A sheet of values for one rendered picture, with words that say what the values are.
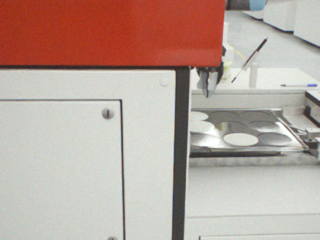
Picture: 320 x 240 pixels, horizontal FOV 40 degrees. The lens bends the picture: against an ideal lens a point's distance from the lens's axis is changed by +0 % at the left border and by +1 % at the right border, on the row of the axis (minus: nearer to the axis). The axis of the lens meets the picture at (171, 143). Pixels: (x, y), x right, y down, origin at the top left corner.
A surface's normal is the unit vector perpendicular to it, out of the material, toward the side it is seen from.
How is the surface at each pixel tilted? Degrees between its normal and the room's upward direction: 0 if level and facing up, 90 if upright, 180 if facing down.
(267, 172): 0
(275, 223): 90
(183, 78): 90
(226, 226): 90
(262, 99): 90
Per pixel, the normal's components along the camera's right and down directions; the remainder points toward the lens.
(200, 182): 0.02, -0.92
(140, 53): 0.08, 0.38
